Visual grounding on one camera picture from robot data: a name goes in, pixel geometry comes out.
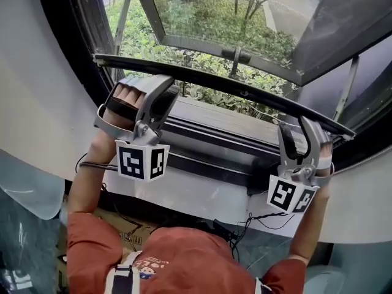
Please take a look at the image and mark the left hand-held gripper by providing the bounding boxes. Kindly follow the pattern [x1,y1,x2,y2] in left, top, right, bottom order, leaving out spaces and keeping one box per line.
[94,75,181,183]

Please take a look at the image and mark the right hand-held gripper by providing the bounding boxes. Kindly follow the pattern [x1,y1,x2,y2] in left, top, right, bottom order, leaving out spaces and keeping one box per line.
[266,116,335,216]

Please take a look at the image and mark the black pull-down screen window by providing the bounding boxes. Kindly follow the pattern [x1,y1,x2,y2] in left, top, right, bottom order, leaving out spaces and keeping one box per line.
[91,0,392,140]

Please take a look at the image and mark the person's right forearm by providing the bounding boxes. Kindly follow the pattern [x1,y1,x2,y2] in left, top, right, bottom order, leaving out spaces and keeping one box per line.
[288,182,331,271]

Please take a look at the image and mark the person's left forearm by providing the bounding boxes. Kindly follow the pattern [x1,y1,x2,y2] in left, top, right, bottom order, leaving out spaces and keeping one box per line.
[66,129,123,217]

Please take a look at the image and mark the glass window sash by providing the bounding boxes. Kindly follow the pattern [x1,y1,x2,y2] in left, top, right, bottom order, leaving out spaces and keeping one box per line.
[131,0,392,87]

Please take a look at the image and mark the grey metal window stay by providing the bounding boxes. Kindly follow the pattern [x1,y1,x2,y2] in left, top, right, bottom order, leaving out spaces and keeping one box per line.
[332,55,361,122]
[113,0,135,82]

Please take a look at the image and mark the white curved window ledge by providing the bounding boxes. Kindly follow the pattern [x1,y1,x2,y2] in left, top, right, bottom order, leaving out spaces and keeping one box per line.
[100,151,392,244]

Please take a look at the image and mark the person's left hand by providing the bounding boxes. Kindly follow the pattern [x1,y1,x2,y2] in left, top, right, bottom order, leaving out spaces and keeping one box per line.
[103,86,148,130]

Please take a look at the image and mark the person's right hand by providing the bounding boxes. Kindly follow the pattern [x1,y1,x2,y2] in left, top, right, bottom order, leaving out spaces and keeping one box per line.
[320,141,334,178]

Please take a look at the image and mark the green shrubs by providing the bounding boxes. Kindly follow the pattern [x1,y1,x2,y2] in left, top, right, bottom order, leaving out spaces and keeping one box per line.
[105,0,300,124]

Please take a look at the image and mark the brown cardboard box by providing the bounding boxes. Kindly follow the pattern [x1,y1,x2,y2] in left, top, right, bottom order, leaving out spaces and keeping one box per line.
[56,208,160,294]

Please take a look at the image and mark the white rounded chair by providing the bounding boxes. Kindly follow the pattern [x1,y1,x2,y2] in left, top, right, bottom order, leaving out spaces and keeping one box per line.
[0,148,66,222]
[304,268,349,294]

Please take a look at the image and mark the orange-red shirt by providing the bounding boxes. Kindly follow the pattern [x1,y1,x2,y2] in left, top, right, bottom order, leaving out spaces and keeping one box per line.
[66,211,308,294]

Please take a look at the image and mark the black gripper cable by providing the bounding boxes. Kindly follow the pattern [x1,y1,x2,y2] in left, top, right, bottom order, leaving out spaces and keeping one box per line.
[231,210,296,262]
[75,153,156,237]

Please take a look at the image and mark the black sash handle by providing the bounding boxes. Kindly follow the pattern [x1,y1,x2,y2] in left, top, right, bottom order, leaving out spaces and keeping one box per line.
[220,46,251,76]

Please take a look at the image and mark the black cable hub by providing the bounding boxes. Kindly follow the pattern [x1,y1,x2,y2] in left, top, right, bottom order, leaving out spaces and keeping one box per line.
[213,218,238,241]

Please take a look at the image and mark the white black shoulder strap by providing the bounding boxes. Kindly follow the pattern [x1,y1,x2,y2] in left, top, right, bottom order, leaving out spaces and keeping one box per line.
[105,251,144,294]
[253,276,273,294]

